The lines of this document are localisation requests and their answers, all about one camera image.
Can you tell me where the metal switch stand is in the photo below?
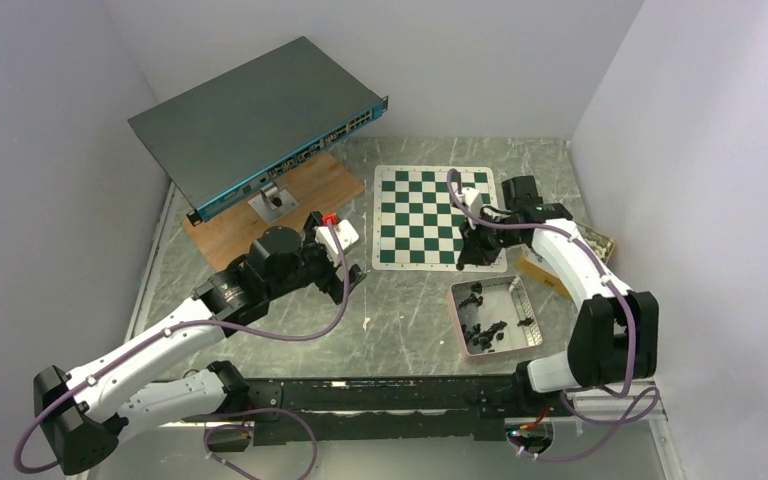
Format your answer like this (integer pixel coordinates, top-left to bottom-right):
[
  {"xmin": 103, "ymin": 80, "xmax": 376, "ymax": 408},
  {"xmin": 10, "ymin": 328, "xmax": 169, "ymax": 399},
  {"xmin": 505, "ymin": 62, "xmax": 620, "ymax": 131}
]
[{"xmin": 248, "ymin": 182, "xmax": 298, "ymax": 224}]

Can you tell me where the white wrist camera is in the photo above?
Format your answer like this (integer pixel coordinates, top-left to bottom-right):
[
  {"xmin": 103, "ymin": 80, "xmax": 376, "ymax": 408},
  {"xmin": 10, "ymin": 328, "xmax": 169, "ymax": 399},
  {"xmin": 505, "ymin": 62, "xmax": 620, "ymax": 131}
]
[
  {"xmin": 454, "ymin": 187, "xmax": 485, "ymax": 217},
  {"xmin": 314, "ymin": 213, "xmax": 360, "ymax": 256}
]

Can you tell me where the green white chess board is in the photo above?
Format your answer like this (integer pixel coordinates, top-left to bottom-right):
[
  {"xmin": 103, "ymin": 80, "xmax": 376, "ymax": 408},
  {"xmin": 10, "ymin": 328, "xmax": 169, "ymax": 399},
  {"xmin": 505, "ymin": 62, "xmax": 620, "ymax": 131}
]
[{"xmin": 371, "ymin": 164, "xmax": 509, "ymax": 274}]

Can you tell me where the grey network switch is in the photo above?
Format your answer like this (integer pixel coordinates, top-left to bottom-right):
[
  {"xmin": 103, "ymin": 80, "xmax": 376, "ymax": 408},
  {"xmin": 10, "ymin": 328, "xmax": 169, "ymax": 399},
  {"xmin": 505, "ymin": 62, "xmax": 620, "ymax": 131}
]
[{"xmin": 128, "ymin": 36, "xmax": 389, "ymax": 226}]

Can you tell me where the wooden board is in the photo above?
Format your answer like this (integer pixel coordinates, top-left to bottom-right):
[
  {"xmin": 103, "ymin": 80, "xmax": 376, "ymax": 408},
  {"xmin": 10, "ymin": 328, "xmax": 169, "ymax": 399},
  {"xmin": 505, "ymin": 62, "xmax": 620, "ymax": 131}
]
[{"xmin": 182, "ymin": 153, "xmax": 364, "ymax": 271}]

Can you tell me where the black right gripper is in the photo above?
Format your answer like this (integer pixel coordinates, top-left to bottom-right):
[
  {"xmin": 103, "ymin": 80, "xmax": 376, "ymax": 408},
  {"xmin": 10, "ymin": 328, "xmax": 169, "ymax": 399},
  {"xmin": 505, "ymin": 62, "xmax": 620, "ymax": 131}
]
[{"xmin": 458, "ymin": 210, "xmax": 523, "ymax": 267}]

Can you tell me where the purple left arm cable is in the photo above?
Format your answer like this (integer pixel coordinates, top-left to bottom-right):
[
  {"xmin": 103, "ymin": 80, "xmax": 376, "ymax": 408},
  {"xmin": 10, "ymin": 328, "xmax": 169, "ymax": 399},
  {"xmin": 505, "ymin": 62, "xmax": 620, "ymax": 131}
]
[{"xmin": 12, "ymin": 225, "xmax": 353, "ymax": 476}]

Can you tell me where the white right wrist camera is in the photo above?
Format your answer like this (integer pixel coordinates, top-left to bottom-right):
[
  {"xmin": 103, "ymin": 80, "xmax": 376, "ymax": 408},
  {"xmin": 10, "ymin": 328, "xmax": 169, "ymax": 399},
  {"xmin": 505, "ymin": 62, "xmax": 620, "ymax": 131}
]
[{"xmin": 454, "ymin": 187, "xmax": 485, "ymax": 217}]

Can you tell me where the pink metal tray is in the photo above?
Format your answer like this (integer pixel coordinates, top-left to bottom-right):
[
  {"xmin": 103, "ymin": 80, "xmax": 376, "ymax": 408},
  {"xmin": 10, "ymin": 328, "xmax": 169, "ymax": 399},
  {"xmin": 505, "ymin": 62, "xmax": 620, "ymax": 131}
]
[{"xmin": 448, "ymin": 275, "xmax": 543, "ymax": 362}]

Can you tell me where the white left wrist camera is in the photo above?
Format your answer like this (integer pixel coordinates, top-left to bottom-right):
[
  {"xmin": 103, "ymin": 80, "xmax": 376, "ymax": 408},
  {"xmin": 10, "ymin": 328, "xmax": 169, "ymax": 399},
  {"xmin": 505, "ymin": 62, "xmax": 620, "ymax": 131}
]
[{"xmin": 314, "ymin": 213, "xmax": 360, "ymax": 256}]

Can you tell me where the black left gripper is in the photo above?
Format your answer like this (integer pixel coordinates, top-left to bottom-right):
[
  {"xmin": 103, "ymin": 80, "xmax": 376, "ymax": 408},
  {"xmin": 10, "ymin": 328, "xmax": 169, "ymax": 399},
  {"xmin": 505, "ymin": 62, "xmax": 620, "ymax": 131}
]
[{"xmin": 267, "ymin": 213, "xmax": 366, "ymax": 303}]

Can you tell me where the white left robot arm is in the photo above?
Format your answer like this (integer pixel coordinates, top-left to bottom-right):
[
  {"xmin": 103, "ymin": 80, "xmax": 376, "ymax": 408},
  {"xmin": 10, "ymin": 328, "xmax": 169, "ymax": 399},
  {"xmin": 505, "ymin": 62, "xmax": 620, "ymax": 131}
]
[{"xmin": 32, "ymin": 215, "xmax": 364, "ymax": 476}]

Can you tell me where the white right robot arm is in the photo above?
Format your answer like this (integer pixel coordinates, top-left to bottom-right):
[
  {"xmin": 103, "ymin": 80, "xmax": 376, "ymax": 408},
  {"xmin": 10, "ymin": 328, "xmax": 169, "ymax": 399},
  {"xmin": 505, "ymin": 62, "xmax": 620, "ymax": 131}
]
[{"xmin": 446, "ymin": 169, "xmax": 659, "ymax": 415}]

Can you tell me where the black chess pieces pile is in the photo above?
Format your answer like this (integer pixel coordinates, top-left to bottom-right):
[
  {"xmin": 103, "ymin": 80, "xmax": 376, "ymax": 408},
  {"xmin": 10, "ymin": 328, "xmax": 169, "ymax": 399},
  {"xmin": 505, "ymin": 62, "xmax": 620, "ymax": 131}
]
[{"xmin": 461, "ymin": 321, "xmax": 508, "ymax": 353}]

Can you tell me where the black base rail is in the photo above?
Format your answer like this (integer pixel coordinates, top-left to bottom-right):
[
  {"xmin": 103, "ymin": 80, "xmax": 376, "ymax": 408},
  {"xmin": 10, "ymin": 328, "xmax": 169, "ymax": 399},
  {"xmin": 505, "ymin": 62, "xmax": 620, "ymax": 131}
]
[{"xmin": 188, "ymin": 374, "xmax": 571, "ymax": 446}]

